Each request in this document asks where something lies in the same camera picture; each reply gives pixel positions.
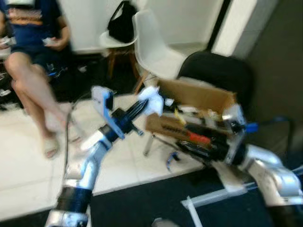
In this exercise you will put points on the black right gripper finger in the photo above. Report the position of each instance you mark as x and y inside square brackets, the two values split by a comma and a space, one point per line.
[189, 152]
[196, 132]

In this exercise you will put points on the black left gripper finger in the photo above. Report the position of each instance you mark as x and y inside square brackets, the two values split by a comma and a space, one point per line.
[137, 106]
[142, 114]

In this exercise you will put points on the white paper trash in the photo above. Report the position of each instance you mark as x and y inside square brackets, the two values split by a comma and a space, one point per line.
[152, 100]

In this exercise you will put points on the yellow wrapper piece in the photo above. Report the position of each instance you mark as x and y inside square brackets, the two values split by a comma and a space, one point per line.
[180, 117]

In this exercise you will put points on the brown cardboard box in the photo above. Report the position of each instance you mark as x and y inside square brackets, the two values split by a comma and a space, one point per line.
[199, 94]

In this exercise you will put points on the white plastic shell chair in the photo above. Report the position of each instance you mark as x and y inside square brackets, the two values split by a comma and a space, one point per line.
[154, 49]

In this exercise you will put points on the black padded chair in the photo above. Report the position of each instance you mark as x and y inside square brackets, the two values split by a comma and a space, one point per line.
[220, 71]

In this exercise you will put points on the white chair with wooden legs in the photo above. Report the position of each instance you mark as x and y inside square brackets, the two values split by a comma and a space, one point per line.
[111, 43]

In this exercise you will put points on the grey robot foot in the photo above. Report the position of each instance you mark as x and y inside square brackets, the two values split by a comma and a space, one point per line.
[164, 222]

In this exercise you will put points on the black bag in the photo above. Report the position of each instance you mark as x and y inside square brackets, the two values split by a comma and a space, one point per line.
[122, 23]

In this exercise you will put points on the seated person in blue shirt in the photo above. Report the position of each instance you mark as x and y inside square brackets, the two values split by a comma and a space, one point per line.
[31, 75]

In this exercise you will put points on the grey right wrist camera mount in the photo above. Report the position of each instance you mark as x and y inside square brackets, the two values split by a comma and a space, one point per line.
[235, 124]

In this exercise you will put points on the blue-white left wrist camera mount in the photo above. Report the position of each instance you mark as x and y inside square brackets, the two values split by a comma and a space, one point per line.
[101, 101]

